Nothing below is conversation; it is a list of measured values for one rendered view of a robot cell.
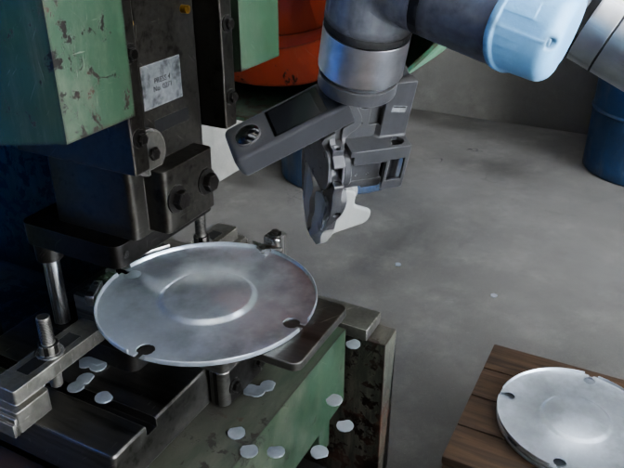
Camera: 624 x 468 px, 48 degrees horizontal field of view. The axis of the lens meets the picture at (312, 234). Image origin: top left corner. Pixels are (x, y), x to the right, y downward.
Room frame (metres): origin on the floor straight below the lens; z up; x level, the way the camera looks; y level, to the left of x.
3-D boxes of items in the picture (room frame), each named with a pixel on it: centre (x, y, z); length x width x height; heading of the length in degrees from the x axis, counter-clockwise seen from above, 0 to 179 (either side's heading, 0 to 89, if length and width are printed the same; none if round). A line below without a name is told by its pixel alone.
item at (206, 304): (0.78, 0.14, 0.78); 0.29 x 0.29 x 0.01
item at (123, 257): (0.84, 0.25, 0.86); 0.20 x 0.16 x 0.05; 153
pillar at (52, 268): (0.79, 0.34, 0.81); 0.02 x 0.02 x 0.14
